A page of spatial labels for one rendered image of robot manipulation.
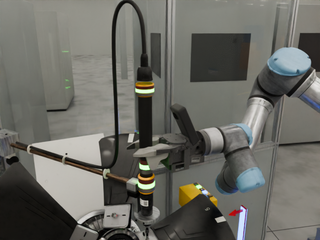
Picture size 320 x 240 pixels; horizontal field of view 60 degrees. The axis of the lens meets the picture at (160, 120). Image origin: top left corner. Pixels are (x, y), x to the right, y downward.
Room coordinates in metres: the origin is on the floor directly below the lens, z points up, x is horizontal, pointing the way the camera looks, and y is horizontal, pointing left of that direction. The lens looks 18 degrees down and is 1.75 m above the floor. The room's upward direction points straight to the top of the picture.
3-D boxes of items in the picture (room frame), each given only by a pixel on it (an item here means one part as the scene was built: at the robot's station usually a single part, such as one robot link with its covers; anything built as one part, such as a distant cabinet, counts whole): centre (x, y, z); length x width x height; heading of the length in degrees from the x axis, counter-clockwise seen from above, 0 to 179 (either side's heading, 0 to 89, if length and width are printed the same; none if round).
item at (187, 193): (1.06, -0.17, 1.02); 0.16 x 0.10 x 0.11; 25
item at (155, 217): (0.65, 0.04, 1.31); 0.09 x 0.07 x 0.10; 60
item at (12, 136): (0.95, 0.58, 1.36); 0.10 x 0.07 x 0.08; 60
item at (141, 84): (0.64, 0.04, 1.62); 0.04 x 0.04 x 0.03
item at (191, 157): (0.69, -0.06, 1.44); 0.12 x 0.08 x 0.09; 115
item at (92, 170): (0.79, 0.30, 1.36); 0.54 x 0.01 x 0.01; 60
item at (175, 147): (0.64, -0.02, 1.47); 0.09 x 0.05 x 0.02; 125
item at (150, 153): (0.62, 0.02, 1.45); 0.09 x 0.03 x 0.06; 125
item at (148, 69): (0.64, 0.04, 1.47); 0.04 x 0.04 x 0.46
